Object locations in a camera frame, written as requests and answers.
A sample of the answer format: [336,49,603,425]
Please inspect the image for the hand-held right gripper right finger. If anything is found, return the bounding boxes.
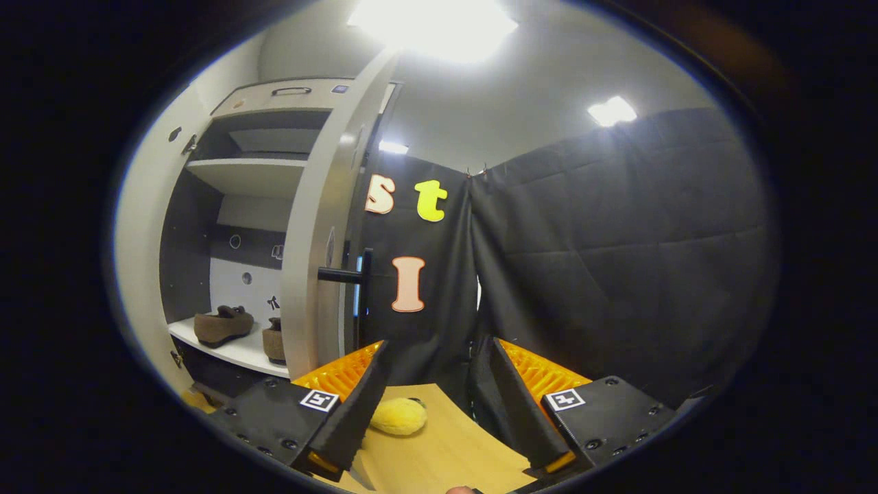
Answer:
[488,336,680,481]

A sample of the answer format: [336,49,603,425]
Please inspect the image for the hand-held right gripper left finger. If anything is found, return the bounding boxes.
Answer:
[206,340,390,484]

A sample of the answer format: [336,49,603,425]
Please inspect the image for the brown fuzzy shoe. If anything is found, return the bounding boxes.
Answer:
[261,317,289,366]
[193,305,255,349]

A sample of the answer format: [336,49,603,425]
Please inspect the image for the grey shoe cabinet door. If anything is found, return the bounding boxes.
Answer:
[280,49,404,381]
[112,86,215,395]

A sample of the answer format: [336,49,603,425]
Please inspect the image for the grey shoe cabinet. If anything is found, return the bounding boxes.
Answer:
[159,77,385,399]

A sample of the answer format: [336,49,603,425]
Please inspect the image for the yellow plush toy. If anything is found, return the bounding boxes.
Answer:
[369,397,429,437]

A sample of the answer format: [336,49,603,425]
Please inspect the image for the black backdrop cloth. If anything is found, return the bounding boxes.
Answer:
[346,106,779,412]

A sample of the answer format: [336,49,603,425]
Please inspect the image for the black door handle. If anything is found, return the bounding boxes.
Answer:
[318,248,375,352]

